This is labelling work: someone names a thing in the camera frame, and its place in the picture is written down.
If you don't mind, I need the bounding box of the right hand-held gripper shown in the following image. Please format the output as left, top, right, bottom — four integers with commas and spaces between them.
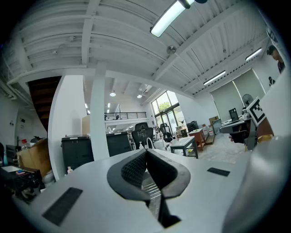
219, 96, 267, 151

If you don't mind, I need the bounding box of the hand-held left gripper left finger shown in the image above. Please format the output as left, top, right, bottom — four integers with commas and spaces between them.
106, 149, 151, 202

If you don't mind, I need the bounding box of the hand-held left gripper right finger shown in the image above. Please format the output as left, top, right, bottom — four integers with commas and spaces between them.
146, 149, 191, 228

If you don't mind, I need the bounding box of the person's right forearm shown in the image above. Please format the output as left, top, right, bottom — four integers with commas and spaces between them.
256, 117, 274, 137

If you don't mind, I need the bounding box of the black monitor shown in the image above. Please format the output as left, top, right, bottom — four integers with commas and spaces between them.
228, 108, 240, 122

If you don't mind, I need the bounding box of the grey roller blind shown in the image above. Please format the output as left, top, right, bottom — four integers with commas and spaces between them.
232, 69, 266, 102
210, 80, 244, 123

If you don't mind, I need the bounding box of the standing fan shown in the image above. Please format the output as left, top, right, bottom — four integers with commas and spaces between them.
241, 93, 255, 111

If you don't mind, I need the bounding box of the red wooden table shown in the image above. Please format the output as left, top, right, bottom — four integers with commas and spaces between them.
189, 128, 206, 152

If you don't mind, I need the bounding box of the black framed white table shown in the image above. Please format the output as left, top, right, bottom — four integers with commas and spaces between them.
170, 136, 199, 159

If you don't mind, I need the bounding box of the black mesh office chair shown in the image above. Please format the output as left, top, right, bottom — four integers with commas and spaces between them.
131, 122, 156, 150

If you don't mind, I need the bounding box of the person's white shirt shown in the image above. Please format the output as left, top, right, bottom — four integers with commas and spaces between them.
259, 66, 291, 137

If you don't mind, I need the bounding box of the long ceiling tube lamp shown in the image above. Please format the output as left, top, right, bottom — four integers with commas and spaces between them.
245, 47, 263, 61
203, 70, 227, 86
149, 0, 196, 38

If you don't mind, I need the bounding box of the black storage bin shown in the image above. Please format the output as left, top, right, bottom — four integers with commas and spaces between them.
60, 135, 95, 175

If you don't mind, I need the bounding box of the black balcony railing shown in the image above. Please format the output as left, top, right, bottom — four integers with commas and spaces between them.
104, 111, 147, 121

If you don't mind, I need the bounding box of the large glass window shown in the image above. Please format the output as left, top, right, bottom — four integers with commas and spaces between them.
151, 90, 181, 128

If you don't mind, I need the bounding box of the brown cardboard box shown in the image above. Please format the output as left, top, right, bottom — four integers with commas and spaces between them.
16, 138, 52, 178

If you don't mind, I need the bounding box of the brown staircase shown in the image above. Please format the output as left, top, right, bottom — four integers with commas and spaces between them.
27, 76, 62, 133

